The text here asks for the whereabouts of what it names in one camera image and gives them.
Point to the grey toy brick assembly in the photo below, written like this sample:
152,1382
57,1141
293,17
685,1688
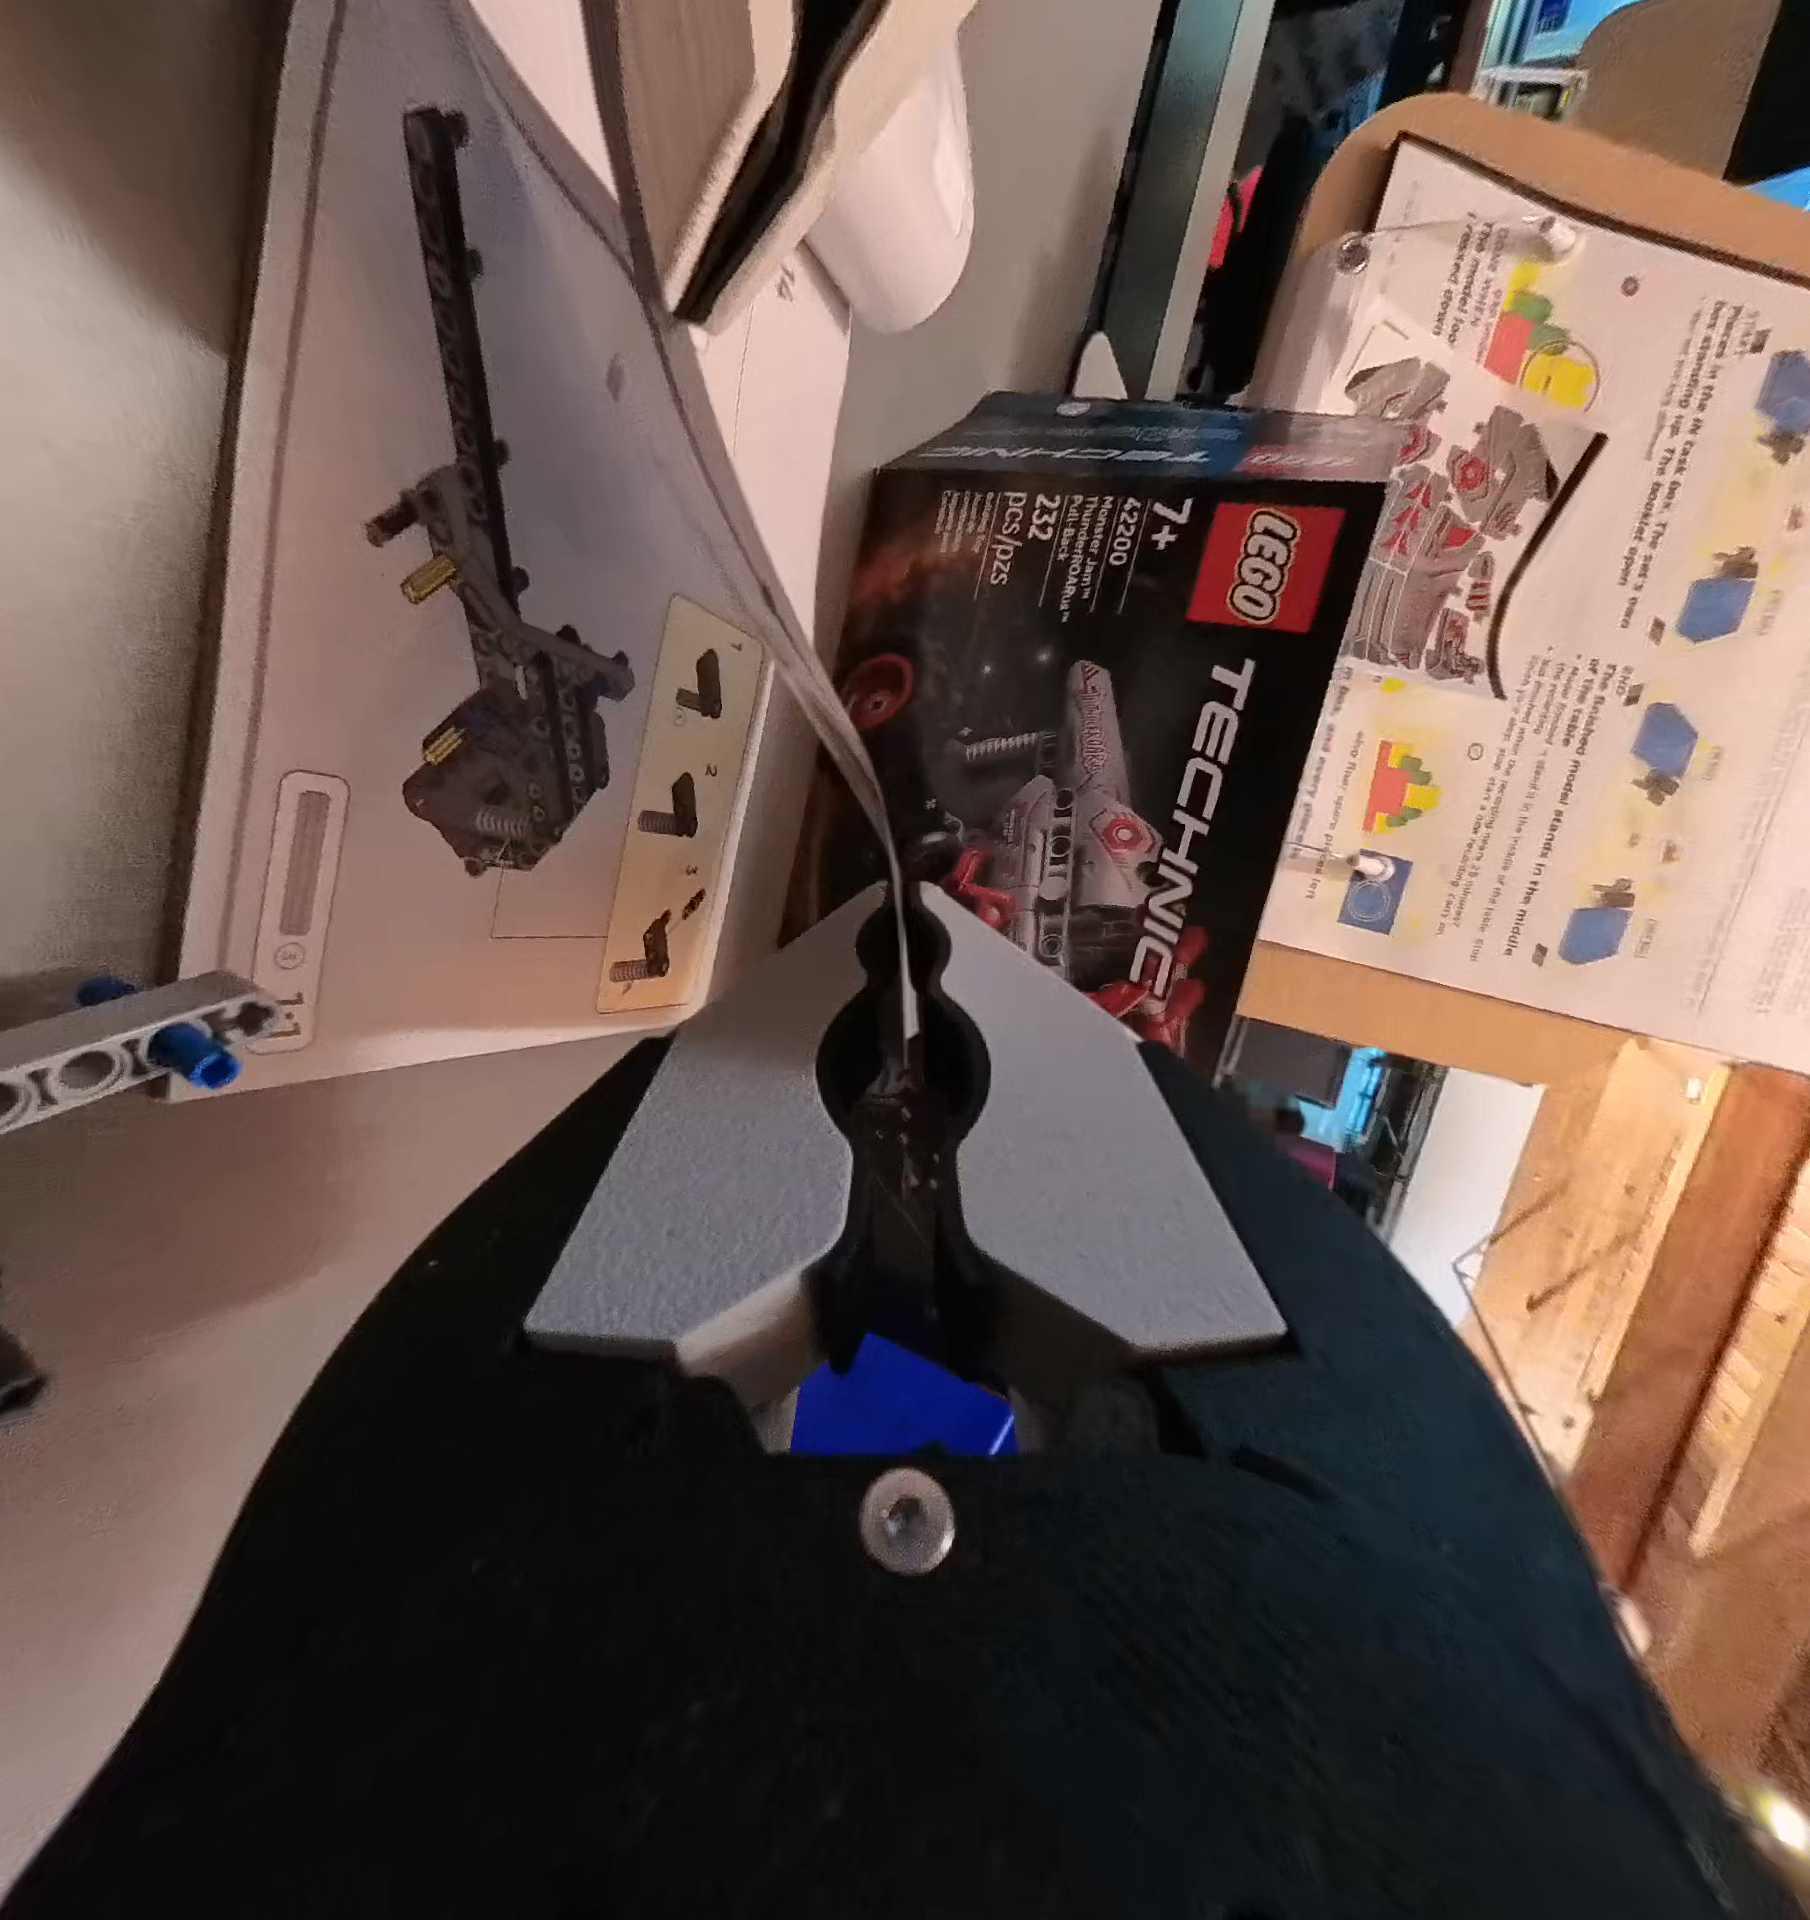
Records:
83,1057

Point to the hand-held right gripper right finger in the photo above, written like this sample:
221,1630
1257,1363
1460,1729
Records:
1114,1196

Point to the wooden rack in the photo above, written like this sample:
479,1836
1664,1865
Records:
1671,1275

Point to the toy instruction booklet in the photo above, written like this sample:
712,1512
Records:
398,377

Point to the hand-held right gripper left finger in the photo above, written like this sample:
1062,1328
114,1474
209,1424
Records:
694,1196

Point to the grey desk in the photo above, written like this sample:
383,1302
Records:
66,601

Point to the grey metal post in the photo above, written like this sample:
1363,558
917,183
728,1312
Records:
1160,178

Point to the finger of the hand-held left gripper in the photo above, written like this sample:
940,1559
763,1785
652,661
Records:
682,121
899,53

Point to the black toy set box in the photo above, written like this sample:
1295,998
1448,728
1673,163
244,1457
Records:
1084,678

